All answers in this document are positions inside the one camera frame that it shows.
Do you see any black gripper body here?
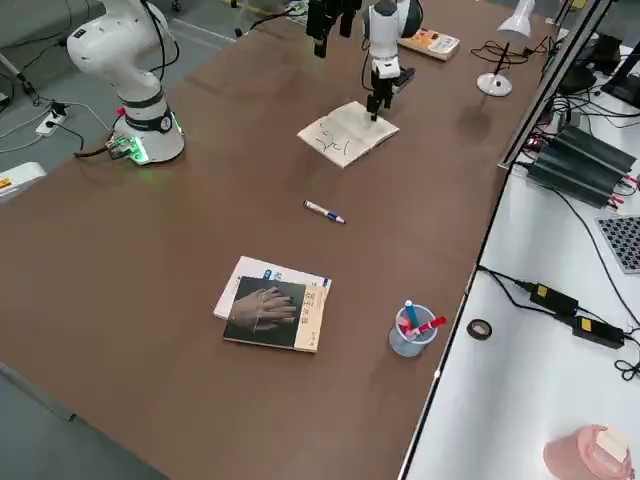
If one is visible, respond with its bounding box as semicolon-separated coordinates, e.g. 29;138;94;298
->
368;67;418;101
305;0;363;36

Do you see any lined paper notebook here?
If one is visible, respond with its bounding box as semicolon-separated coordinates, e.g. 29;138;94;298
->
296;100;401;170

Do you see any red marker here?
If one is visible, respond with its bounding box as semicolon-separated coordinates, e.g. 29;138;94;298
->
407;315;447;337

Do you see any orange illustrated book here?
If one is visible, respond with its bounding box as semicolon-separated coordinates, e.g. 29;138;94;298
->
398;27;462;63

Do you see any white desk lamp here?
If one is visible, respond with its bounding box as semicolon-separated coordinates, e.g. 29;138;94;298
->
476;0;536;98

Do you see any black ribbed power supply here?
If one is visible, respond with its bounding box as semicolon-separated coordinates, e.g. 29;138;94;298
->
549;124;640;174
527;149;634;209

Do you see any dark book hands cover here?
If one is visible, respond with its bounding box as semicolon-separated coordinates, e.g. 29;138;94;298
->
222;275;329;355

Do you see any clear pen cup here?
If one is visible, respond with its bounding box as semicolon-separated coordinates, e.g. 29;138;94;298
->
388;305;438;359

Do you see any black tape roll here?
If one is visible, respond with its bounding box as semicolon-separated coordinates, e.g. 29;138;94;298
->
466;317;494;341

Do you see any black power adapter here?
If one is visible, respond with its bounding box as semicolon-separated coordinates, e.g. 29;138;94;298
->
571;314;626;350
529;282;581;316

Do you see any perforated metal plate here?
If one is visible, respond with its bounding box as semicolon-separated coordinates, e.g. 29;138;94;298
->
594;214;640;275

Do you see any white power strip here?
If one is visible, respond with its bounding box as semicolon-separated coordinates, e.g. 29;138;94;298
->
34;112;69;136

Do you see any white box orange label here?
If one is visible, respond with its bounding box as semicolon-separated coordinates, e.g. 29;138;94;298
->
0;161;47;206

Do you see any black lamp cable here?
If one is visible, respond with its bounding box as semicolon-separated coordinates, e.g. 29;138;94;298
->
469;37;564;65

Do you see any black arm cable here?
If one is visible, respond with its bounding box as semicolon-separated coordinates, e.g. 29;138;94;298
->
139;0;180;84

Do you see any aluminium frame post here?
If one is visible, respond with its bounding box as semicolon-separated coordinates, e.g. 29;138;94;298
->
497;0;609;171

